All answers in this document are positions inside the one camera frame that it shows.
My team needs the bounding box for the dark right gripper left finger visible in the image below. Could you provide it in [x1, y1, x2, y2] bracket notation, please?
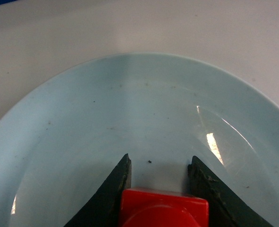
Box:
[65, 154, 132, 227]

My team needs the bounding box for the red toy building block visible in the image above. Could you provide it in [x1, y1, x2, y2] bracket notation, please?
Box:
[118, 188, 209, 227]

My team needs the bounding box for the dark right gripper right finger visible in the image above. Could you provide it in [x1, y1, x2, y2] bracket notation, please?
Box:
[187, 156, 272, 227]

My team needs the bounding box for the light blue round plate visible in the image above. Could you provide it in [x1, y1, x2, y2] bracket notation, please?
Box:
[0, 53, 279, 227]

